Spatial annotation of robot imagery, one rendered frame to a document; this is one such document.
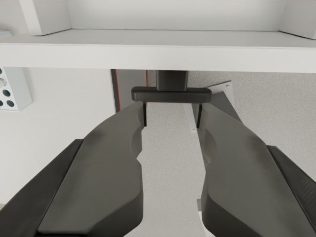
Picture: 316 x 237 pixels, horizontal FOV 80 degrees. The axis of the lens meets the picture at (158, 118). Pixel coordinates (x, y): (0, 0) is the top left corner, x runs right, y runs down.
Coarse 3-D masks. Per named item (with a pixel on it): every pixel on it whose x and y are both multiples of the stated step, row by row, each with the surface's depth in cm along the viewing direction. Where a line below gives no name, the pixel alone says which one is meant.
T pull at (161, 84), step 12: (156, 72) 16; (168, 72) 16; (180, 72) 16; (156, 84) 17; (168, 84) 17; (180, 84) 16; (132, 96) 17; (144, 96) 17; (156, 96) 17; (168, 96) 17; (180, 96) 17; (192, 96) 17; (204, 96) 17
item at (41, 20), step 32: (32, 0) 15; (64, 0) 20; (96, 0) 20; (128, 0) 20; (160, 0) 20; (192, 0) 20; (224, 0) 19; (256, 0) 19; (288, 0) 19; (32, 32) 17; (288, 32) 19
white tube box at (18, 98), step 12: (0, 36) 28; (0, 72) 30; (12, 72) 30; (12, 84) 30; (24, 84) 33; (0, 96) 31; (12, 96) 31; (24, 96) 33; (0, 108) 33; (12, 108) 32; (24, 108) 34
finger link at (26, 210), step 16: (80, 144) 8; (64, 160) 7; (48, 176) 6; (64, 176) 6; (32, 192) 6; (48, 192) 6; (16, 208) 5; (32, 208) 5; (0, 224) 5; (16, 224) 5; (32, 224) 5
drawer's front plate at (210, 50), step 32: (64, 32) 19; (96, 32) 19; (128, 32) 19; (160, 32) 19; (192, 32) 19; (224, 32) 20; (256, 32) 20; (0, 64) 15; (32, 64) 15; (64, 64) 14; (96, 64) 14; (128, 64) 14; (160, 64) 14; (192, 64) 14; (224, 64) 14; (256, 64) 14; (288, 64) 14
